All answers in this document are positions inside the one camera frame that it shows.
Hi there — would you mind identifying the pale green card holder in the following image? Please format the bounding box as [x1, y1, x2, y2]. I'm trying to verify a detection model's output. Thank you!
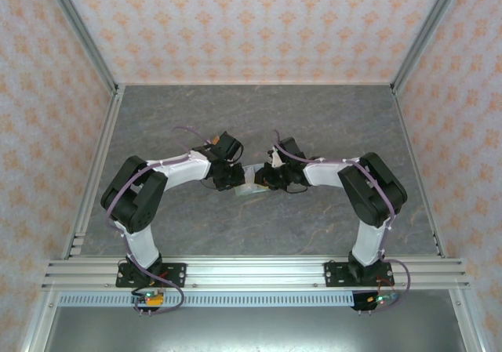
[234, 162, 272, 198]

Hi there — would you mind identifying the controller board with yellow connector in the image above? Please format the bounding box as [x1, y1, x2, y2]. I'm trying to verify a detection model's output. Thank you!
[131, 288, 166, 308]

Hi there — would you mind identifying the grey metal sheet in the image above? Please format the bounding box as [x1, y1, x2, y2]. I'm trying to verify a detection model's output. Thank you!
[42, 307, 464, 352]

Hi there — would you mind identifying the controller board with green light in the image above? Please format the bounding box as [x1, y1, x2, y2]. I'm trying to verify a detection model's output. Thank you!
[352, 291, 399, 310]

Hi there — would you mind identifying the thin aluminium back rail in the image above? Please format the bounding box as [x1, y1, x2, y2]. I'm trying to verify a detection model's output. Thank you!
[115, 79, 395, 87]

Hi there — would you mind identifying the aluminium mounting rail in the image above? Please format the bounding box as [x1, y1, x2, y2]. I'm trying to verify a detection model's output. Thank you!
[41, 254, 470, 290]

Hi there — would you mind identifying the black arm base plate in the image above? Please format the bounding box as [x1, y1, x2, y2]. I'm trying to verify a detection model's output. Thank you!
[324, 261, 393, 288]
[115, 262, 187, 288]

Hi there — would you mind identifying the slotted grey cable duct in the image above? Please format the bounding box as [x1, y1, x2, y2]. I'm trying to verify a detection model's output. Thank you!
[57, 291, 354, 308]

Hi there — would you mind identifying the aluminium side rail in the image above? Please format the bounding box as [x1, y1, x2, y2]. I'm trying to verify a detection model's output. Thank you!
[390, 85, 450, 261]
[60, 85, 126, 261]

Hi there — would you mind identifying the aluminium corner post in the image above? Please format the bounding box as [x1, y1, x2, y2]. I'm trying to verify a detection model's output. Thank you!
[390, 0, 470, 94]
[41, 0, 121, 94]

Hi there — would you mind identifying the aluminium frame leg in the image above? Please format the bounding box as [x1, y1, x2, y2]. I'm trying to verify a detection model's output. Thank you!
[21, 288, 60, 352]
[449, 288, 486, 352]

